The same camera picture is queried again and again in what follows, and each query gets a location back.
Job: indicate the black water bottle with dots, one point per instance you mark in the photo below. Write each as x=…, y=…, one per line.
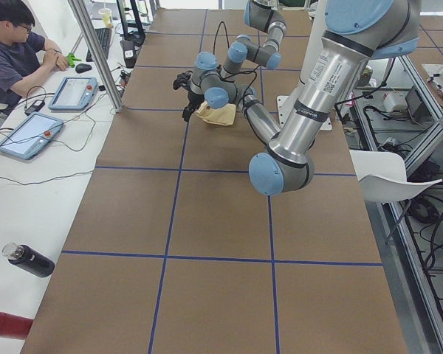
x=28, y=259

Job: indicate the black keyboard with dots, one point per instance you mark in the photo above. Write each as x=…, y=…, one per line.
x=104, y=39

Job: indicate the far blue teach pendant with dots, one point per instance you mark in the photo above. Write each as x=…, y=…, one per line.
x=74, y=94

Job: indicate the aluminium frame post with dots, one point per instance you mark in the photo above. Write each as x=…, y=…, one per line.
x=86, y=26

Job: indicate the black computer mouse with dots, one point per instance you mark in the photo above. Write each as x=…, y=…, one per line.
x=82, y=67

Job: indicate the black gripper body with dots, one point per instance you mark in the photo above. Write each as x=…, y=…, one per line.
x=193, y=99

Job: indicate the seated person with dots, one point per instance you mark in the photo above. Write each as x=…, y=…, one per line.
x=27, y=59

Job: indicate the white plastic chair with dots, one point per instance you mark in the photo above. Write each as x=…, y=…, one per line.
x=383, y=178

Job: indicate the drink cup with straw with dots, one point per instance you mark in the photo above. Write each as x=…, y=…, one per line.
x=106, y=15

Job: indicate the near blue teach pendant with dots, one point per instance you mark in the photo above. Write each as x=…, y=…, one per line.
x=31, y=136

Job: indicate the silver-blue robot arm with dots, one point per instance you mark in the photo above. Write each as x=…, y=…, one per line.
x=356, y=31
x=260, y=16

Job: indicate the green plastic clamp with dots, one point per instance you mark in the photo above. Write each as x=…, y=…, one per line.
x=72, y=60

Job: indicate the red cylinder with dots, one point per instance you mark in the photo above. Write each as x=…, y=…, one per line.
x=14, y=327

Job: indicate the cream long-sleeve printed shirt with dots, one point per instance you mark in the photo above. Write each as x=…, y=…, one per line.
x=217, y=116

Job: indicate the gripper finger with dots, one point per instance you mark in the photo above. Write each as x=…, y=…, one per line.
x=187, y=113

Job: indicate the black labelled box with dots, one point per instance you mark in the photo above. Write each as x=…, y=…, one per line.
x=129, y=53

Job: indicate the blue teach pendant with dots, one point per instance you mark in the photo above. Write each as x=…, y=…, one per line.
x=74, y=94
x=31, y=136

